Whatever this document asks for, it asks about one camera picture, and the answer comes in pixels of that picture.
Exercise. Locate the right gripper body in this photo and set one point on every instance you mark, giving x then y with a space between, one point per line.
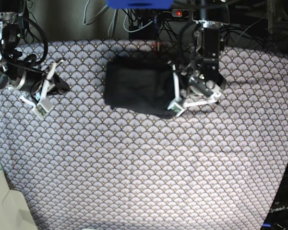
39 90

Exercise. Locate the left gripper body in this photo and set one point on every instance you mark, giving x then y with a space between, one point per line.
196 85

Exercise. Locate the dark T-shirt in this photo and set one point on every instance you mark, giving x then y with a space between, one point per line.
141 86

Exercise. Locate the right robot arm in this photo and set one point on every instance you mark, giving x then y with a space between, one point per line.
25 75

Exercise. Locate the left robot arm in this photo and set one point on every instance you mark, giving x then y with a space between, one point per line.
200 42

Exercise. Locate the orange table clamp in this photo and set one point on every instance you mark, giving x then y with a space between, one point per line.
157 46

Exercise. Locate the fan-patterned tablecloth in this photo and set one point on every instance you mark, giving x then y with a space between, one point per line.
85 165

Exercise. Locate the black power strip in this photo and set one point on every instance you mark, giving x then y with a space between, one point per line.
179 13

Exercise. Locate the beige cabinet corner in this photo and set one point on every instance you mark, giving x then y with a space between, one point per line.
14 211

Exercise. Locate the black OpenArm box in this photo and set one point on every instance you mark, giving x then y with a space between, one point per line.
277 218

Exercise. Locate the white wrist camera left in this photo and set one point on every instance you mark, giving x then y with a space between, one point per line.
177 108

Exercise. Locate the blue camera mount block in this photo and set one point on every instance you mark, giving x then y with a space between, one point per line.
140 4

